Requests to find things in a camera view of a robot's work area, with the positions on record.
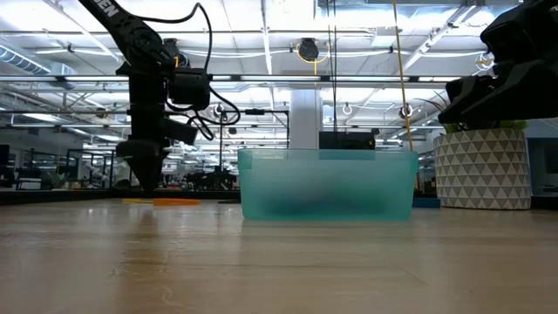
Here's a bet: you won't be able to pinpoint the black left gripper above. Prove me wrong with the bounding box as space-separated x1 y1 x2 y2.
115 111 170 198

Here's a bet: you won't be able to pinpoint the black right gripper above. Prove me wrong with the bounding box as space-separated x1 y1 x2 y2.
438 0 558 128

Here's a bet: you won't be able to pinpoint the orange rubber band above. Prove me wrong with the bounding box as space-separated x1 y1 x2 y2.
152 197 201 207

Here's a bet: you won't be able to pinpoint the teal translucent plastic bin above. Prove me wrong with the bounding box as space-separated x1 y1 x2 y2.
237 147 419 222

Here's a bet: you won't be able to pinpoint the succulent in white patterned pot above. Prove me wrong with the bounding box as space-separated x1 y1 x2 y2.
416 91 534 211

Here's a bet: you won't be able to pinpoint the black background cabinet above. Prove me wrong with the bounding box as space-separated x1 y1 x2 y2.
318 130 377 151

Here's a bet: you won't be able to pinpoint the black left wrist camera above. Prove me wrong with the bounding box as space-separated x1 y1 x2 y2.
160 116 200 147

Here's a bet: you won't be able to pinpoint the yellow hanging cable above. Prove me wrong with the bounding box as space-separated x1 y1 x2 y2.
391 0 415 152

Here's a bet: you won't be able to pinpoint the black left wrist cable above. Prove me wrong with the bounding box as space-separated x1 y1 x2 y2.
139 2 242 141

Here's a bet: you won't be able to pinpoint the black hanging cable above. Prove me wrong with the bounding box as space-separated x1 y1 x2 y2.
325 0 339 133

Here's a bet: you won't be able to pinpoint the silver ceiling air duct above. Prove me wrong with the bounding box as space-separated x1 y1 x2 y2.
0 44 52 76

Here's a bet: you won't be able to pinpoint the black ceiling cord reel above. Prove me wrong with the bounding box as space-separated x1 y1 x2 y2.
297 37 322 63

